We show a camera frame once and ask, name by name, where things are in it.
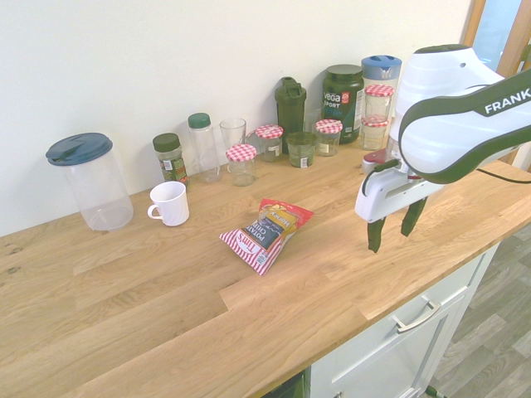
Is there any wooden door frame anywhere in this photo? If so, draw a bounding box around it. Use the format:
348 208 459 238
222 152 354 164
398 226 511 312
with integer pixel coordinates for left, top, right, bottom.
460 0 531 171

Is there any red striped potato chip bag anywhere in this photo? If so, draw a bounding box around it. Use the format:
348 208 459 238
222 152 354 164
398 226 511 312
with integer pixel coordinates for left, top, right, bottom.
218 198 315 277

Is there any clear pitcher with blue lid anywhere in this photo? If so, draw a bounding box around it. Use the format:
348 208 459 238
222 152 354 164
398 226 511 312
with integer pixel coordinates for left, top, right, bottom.
360 54 403 121

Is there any dark green shaker bottle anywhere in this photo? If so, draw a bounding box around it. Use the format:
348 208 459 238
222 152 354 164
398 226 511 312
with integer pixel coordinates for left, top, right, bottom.
274 75 308 155

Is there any small green translucent cup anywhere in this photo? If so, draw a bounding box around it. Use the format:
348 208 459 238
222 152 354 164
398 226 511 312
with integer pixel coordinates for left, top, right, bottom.
285 131 318 169

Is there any clear bottle with green cap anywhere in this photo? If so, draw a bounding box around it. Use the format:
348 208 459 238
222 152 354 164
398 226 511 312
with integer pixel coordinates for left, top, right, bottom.
187 113 222 185

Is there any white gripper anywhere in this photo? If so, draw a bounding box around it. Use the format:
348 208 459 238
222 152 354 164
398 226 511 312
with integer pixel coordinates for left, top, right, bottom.
354 163 437 254

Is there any glass jar red checkered lid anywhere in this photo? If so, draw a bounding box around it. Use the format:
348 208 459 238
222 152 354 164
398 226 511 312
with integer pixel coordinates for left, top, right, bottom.
255 124 285 163
314 119 343 158
225 143 258 187
358 116 391 152
364 84 396 122

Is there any metal drawer handle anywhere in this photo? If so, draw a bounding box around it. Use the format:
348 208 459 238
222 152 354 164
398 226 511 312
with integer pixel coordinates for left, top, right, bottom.
392 301 442 335

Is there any clear drinking glass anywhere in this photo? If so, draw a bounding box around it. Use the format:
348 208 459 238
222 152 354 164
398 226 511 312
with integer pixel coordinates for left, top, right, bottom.
219 118 247 151

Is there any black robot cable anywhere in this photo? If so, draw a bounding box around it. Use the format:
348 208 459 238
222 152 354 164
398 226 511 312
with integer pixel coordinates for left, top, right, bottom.
475 167 531 184

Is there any red and grey gadget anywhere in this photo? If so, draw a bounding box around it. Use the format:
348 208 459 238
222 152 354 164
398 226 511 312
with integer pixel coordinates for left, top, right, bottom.
361 149 393 176

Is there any white ribbed mug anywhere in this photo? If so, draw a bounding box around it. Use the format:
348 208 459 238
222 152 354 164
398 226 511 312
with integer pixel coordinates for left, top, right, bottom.
147 181 191 228

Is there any dark green protein powder tub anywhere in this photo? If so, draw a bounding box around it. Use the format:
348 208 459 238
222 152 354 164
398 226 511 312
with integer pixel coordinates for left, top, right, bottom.
322 64 365 145

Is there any spice jar with dark lid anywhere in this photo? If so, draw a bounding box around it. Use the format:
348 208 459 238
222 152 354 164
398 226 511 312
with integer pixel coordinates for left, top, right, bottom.
152 132 191 188

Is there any clear container with blue lid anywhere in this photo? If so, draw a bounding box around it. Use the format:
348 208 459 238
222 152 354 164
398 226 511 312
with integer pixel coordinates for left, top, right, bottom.
45 132 134 232

